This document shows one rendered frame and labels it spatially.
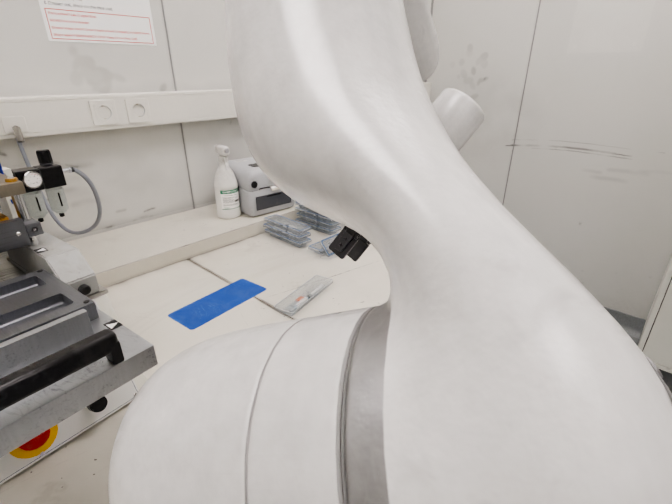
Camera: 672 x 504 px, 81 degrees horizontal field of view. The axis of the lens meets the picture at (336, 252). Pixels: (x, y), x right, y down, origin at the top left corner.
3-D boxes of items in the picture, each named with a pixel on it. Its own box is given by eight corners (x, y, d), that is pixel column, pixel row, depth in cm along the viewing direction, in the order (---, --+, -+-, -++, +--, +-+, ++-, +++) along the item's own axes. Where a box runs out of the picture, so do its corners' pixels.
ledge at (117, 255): (28, 266, 116) (23, 252, 114) (258, 202, 172) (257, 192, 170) (60, 303, 97) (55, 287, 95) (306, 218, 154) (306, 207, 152)
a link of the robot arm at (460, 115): (384, 142, 67) (419, 162, 61) (434, 78, 65) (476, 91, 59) (407, 168, 73) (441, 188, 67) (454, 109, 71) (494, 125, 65)
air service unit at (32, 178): (7, 226, 83) (-20, 155, 77) (80, 209, 94) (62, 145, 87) (16, 232, 80) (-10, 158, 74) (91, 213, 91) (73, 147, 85)
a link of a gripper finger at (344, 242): (364, 225, 61) (337, 259, 62) (368, 228, 64) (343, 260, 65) (349, 213, 62) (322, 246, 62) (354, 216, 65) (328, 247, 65)
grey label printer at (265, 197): (220, 203, 156) (214, 160, 149) (263, 194, 168) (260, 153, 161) (252, 219, 139) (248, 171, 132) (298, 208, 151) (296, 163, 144)
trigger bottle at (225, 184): (214, 215, 143) (204, 145, 133) (235, 210, 148) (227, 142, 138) (224, 221, 137) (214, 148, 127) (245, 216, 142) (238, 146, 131)
